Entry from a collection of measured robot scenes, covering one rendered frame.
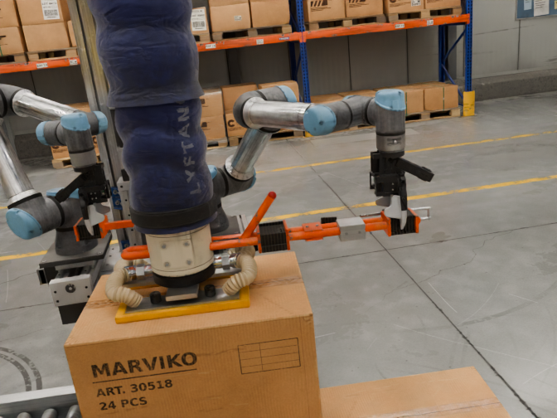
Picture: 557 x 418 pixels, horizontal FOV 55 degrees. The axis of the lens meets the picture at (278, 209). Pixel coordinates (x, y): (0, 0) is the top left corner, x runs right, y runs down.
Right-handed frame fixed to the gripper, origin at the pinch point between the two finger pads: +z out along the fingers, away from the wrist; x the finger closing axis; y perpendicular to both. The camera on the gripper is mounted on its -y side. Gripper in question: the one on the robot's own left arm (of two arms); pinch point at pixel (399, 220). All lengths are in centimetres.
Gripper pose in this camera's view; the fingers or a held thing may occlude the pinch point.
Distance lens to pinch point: 152.7
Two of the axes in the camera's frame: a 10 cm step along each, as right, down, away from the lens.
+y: -9.9, 1.1, -0.5
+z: 0.8, 9.4, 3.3
